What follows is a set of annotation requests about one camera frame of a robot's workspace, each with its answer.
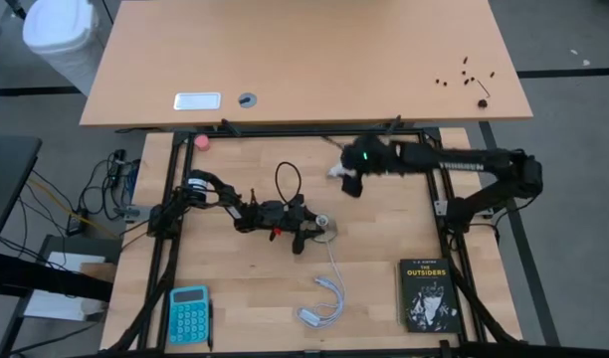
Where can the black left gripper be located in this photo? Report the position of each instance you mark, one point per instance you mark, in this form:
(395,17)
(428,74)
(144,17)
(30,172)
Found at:
(269,216)

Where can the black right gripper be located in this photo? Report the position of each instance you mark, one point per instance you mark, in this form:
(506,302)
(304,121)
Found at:
(376,156)

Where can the white lightbulb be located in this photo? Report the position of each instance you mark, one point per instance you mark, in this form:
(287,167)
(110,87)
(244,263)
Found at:
(340,171)

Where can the round lamp socket base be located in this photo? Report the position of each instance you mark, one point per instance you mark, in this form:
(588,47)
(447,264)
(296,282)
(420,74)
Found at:
(323,219)

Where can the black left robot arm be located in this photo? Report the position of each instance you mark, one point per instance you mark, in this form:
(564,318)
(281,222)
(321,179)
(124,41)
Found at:
(220,191)

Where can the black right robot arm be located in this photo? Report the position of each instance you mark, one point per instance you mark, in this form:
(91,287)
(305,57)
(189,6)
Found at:
(459,161)

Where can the black clamp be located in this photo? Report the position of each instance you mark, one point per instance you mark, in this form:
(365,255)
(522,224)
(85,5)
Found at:
(394,123)
(230,127)

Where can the round grey desk grommet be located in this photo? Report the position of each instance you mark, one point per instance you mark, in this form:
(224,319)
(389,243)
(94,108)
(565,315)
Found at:
(247,100)

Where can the black pen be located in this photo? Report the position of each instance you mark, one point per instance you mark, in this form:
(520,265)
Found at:
(210,323)

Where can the black paperback book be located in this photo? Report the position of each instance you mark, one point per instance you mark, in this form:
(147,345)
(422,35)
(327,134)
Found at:
(429,298)

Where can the beige wooden desk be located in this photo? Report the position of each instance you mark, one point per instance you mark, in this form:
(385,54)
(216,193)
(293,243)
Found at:
(309,50)

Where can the teal calculator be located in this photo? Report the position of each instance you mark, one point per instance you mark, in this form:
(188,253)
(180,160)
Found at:
(187,318)

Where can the small black knob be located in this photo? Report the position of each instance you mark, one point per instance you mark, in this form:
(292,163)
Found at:
(482,103)

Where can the black hex key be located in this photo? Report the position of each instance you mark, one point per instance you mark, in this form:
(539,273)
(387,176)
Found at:
(483,88)

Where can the small wooden board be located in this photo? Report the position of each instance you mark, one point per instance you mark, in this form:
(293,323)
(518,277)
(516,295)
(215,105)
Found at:
(98,272)

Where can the grey floor stand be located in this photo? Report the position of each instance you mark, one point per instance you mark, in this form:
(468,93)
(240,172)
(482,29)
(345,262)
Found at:
(85,244)

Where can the black power adapter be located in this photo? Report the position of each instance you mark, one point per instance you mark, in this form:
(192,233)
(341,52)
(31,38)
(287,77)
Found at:
(75,225)

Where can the white sheet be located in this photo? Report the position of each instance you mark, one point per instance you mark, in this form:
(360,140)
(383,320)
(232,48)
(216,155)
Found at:
(56,305)

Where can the black metal beam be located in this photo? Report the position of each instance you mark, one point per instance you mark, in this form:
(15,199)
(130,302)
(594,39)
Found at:
(36,276)

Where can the black side table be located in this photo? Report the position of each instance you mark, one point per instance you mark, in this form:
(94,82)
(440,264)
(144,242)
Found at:
(8,169)

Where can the white trash bin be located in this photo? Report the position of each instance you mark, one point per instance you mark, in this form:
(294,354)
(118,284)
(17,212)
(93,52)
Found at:
(60,30)

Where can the black rod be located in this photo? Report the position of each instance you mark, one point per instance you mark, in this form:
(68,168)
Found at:
(13,9)

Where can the black aluminium frame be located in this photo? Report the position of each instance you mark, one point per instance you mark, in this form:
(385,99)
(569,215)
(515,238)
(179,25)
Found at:
(284,133)

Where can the small silver frame plate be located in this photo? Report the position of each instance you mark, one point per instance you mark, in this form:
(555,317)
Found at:
(440,208)

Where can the grey metal bracket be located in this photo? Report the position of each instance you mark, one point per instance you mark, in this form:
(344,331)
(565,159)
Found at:
(485,216)
(133,214)

